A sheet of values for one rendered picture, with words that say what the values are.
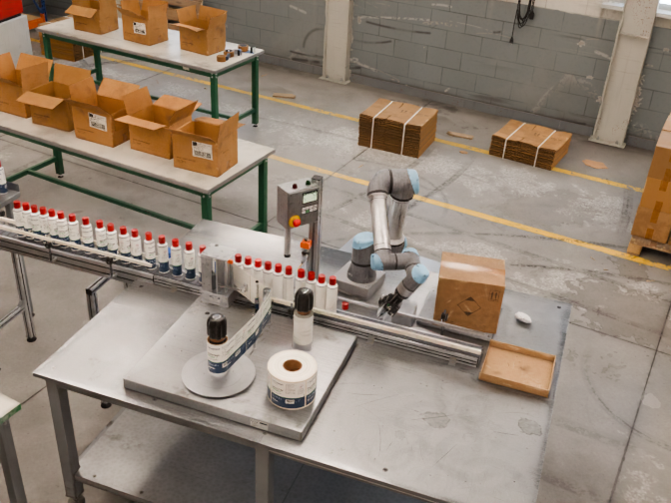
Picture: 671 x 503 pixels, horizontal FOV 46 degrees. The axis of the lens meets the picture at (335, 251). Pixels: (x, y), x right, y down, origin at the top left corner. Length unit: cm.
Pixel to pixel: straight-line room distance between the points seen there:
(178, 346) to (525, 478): 155
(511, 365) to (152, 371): 157
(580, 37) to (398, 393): 568
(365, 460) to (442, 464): 29
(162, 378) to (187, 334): 31
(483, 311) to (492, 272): 19
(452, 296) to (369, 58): 592
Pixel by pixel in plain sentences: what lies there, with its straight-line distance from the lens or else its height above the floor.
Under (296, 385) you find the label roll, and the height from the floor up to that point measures 100.
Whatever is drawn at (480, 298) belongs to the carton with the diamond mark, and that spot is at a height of 104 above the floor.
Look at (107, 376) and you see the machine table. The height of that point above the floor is 83.
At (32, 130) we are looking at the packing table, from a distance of 609.
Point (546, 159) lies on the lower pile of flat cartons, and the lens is 763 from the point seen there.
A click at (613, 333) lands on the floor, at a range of 552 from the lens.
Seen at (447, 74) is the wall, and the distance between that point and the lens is 894.
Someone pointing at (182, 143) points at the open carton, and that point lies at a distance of 524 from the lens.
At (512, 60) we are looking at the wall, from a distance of 866.
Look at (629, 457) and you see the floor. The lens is 463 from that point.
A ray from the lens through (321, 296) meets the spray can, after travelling 364.
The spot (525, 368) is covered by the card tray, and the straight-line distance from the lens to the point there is 363.
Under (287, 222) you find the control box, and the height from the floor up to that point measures 133.
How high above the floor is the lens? 304
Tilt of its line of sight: 31 degrees down
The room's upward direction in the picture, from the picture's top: 3 degrees clockwise
